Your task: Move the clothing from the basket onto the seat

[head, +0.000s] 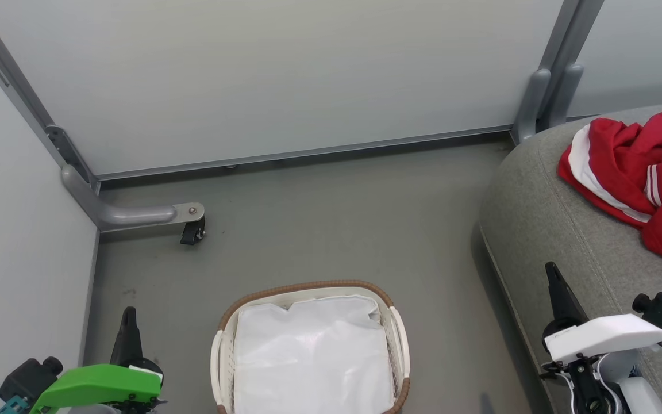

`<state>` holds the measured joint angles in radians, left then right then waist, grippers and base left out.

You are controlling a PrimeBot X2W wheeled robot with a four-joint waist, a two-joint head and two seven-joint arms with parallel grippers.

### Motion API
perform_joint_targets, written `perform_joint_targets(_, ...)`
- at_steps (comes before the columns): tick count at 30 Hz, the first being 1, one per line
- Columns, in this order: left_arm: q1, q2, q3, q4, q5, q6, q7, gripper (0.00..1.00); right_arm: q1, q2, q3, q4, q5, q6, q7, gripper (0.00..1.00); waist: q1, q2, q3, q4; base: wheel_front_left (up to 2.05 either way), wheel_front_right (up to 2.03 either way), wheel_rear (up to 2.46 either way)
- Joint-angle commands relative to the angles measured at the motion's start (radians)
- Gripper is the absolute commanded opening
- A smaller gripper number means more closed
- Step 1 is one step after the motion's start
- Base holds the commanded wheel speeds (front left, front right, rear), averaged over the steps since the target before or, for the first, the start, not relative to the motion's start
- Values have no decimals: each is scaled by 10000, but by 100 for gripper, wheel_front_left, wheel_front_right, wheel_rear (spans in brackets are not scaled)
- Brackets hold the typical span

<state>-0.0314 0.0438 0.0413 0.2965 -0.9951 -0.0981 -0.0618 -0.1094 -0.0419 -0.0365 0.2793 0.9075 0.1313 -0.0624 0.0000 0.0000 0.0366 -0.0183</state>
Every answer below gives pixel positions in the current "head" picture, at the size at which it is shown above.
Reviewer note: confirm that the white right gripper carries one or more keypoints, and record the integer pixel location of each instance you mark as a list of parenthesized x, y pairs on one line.
[(607, 336)]

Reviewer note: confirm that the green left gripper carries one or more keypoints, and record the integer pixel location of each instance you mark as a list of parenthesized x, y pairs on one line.
[(101, 382)]

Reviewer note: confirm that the red jersey with white piping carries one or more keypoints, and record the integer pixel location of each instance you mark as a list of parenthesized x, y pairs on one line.
[(618, 155)]

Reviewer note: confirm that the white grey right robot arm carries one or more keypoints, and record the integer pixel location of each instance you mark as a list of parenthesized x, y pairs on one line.
[(635, 397)]

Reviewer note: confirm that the white laundry basket brown rim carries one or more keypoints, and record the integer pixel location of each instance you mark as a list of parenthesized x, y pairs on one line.
[(217, 362)]

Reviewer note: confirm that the white basket liner cloth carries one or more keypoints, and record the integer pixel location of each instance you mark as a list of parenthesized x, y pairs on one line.
[(314, 356)]

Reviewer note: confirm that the grey fabric sofa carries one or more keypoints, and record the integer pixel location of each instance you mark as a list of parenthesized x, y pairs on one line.
[(549, 230)]

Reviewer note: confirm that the black caster wheel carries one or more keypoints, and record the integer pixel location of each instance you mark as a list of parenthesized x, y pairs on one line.
[(193, 233)]

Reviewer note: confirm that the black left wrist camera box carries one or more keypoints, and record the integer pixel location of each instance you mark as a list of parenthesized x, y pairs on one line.
[(29, 379)]

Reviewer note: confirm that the grey partition post with foot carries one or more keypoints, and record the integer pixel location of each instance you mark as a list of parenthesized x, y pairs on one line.
[(118, 215)]

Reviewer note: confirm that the grey double partition post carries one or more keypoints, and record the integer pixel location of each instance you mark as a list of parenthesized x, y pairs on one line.
[(555, 69)]

